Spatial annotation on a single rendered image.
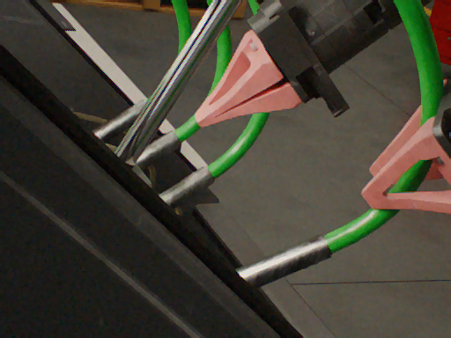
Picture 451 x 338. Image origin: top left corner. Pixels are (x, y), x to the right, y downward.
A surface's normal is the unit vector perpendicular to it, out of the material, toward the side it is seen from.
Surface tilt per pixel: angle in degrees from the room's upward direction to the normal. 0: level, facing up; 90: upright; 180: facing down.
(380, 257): 0
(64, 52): 90
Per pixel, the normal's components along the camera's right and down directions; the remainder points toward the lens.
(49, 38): 0.41, 0.45
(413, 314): 0.18, -0.89
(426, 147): -0.55, 0.64
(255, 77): -0.13, 0.61
